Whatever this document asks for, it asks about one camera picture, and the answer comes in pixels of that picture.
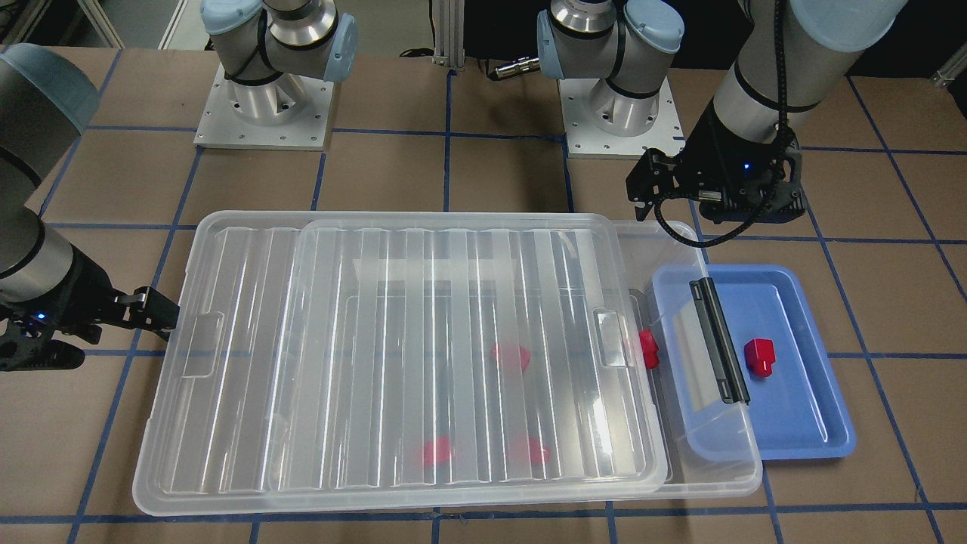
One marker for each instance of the clear plastic storage box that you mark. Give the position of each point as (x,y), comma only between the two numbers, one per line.
(710,446)

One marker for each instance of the black box latch handle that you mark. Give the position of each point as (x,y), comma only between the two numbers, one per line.
(725,363)

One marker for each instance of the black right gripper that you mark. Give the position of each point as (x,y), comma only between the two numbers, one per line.
(81,291)

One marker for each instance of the clear plastic box lid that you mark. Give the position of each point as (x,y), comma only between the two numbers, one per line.
(316,352)

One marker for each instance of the blue plastic tray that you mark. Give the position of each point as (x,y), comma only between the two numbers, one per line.
(798,413)

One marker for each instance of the aluminium frame post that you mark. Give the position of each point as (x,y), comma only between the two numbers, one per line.
(447,30)

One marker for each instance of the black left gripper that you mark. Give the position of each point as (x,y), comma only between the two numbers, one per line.
(709,155)

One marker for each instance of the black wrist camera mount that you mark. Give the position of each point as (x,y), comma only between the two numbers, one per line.
(786,206)

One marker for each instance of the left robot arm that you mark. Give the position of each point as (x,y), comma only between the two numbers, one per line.
(793,55)

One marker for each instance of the red block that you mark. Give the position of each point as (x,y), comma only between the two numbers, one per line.
(437,452)
(760,357)
(528,449)
(511,356)
(650,349)

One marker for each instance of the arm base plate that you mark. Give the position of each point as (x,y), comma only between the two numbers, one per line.
(601,124)
(292,113)

